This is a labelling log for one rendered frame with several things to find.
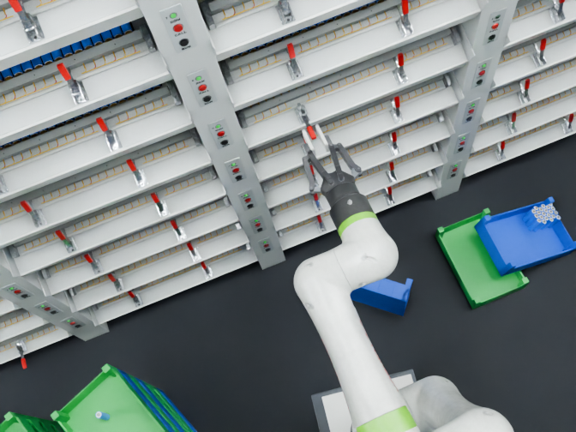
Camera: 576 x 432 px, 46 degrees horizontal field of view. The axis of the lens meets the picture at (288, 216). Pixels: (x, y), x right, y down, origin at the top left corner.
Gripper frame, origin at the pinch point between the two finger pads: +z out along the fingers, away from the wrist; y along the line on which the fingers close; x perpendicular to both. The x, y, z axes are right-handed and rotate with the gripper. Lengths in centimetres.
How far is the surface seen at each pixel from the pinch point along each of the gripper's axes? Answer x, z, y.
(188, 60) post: 38.8, -0.1, -21.3
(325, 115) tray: -1.6, 7.4, 5.3
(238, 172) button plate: -11.7, 8.3, -20.2
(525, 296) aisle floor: -98, -23, 57
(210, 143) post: 6.9, 5.3, -23.9
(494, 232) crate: -86, -1, 56
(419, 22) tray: 18.9, 5.8, 30.3
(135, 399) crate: -49, -24, -71
